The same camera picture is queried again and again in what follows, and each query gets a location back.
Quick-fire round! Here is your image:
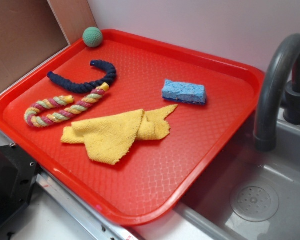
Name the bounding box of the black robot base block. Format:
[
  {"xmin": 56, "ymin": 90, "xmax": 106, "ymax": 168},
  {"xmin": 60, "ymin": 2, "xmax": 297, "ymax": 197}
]
[{"xmin": 0, "ymin": 145, "xmax": 38, "ymax": 230}]

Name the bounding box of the blue sponge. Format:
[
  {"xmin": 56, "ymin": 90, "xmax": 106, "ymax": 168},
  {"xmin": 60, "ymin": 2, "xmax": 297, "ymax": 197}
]
[{"xmin": 161, "ymin": 79, "xmax": 207, "ymax": 106}]

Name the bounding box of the red plastic tray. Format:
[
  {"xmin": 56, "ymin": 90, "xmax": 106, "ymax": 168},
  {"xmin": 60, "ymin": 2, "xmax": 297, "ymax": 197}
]
[{"xmin": 0, "ymin": 29, "xmax": 264, "ymax": 226}]

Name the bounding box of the yellow cloth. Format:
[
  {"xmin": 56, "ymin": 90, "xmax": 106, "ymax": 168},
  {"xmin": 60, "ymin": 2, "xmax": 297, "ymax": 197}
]
[{"xmin": 61, "ymin": 104, "xmax": 178, "ymax": 166}]

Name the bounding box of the green rubber ball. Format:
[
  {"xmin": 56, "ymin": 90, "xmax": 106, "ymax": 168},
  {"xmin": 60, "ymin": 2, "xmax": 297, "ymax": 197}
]
[{"xmin": 82, "ymin": 27, "xmax": 103, "ymax": 48}]

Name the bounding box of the grey sink basin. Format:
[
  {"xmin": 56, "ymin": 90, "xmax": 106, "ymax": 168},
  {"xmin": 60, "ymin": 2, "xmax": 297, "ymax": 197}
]
[{"xmin": 175, "ymin": 116, "xmax": 300, "ymax": 240}]

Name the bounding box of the sink drain cover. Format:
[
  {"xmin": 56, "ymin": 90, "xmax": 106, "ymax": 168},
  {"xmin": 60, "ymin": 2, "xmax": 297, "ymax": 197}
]
[{"xmin": 230, "ymin": 183, "xmax": 280, "ymax": 223}]

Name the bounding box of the grey faucet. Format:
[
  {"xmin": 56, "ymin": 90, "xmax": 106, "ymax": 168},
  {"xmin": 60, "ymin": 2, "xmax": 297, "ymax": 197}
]
[{"xmin": 253, "ymin": 33, "xmax": 300, "ymax": 152}]

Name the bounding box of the brown cardboard panel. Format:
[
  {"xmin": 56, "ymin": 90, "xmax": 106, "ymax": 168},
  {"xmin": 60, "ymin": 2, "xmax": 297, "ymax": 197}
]
[{"xmin": 0, "ymin": 0, "xmax": 97, "ymax": 94}]

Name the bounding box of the multicolour rope toy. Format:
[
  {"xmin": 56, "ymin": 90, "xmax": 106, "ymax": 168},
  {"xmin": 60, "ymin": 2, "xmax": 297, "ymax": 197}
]
[{"xmin": 23, "ymin": 83, "xmax": 110, "ymax": 128}]

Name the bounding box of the dark blue rope toy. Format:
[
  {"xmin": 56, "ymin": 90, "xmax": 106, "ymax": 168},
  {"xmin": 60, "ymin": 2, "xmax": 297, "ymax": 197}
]
[{"xmin": 47, "ymin": 60, "xmax": 117, "ymax": 94}]

